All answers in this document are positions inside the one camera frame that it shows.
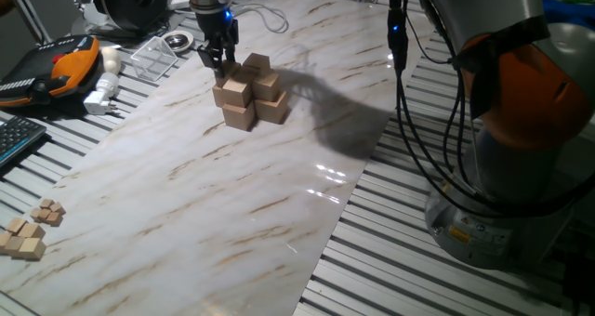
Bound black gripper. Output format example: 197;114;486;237
195;7;241;81

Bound round white tape roll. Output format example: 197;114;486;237
161;30;195;54

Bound clear plastic box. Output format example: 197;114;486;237
130;35;179;83

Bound white egg-shaped object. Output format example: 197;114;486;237
100;46;123;75

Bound black filament spool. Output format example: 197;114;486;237
90;0;169;33

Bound white power adapter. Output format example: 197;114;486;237
83;72;121;116

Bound marble pattern table sheet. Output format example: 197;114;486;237
0;0;413;316

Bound orange black teach pendant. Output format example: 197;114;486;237
0;34;102;109

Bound slanted metal stand pole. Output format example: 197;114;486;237
3;0;53;46

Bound black computer keyboard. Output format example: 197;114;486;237
0;115;48;169

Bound blue bag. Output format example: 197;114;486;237
543;0;595;29

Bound black usb cable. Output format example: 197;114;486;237
241;0;595;215

